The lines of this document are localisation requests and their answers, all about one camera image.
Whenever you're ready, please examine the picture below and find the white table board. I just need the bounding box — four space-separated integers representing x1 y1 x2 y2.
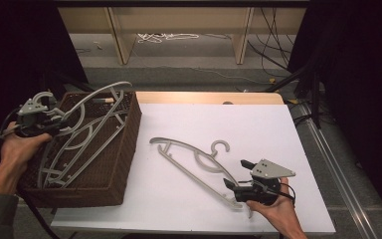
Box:
50 103 336 235

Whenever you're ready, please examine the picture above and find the light wooden desk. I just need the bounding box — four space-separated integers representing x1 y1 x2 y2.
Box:
58 6 307 66

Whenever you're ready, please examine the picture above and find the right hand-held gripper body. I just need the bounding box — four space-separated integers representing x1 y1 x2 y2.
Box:
233 158 296 205

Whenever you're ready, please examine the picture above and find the thin white floor cable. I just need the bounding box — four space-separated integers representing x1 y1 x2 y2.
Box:
192 67 271 85

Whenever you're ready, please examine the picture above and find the black curtain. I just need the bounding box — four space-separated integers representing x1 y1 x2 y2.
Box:
287 0 382 230
0 0 90 197

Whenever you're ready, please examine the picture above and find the light wooden table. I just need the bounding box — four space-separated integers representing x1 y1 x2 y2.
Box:
135 92 286 106

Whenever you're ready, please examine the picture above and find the white cable bundle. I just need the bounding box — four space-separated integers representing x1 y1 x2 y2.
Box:
136 32 200 45

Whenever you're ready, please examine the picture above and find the person's left hand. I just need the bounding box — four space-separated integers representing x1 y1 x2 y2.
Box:
0 121 53 172

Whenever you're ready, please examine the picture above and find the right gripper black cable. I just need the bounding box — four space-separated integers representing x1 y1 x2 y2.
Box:
272 182 296 204

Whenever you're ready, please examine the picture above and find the brown wicker basket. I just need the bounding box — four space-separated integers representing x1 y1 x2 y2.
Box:
18 91 143 209

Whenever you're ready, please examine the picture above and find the metal floor rail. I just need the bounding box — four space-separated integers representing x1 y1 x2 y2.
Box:
297 103 379 239

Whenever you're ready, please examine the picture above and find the black cable bundle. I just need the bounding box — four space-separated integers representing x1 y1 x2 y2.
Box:
247 6 296 78

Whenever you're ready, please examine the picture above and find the person's right hand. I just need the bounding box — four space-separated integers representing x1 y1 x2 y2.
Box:
247 177 301 233

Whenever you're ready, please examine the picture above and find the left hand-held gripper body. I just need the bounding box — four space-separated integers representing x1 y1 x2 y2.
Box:
14 99 53 137

